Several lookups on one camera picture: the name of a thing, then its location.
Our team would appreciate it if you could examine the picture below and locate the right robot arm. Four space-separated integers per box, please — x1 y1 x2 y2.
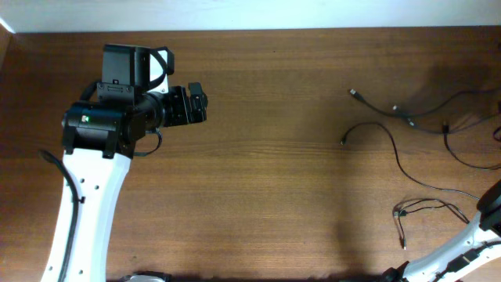
378 185 500 282

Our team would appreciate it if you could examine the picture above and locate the black thick labelled cable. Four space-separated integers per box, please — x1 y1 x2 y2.
391 197 470 251

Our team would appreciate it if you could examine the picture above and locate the black thin USB-C cable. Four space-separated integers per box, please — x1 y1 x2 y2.
339 121 501 201

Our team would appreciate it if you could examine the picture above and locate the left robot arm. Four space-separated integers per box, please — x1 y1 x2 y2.
41 44 208 281

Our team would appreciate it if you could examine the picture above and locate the black USB-A cable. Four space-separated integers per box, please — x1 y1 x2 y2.
348 88 501 136

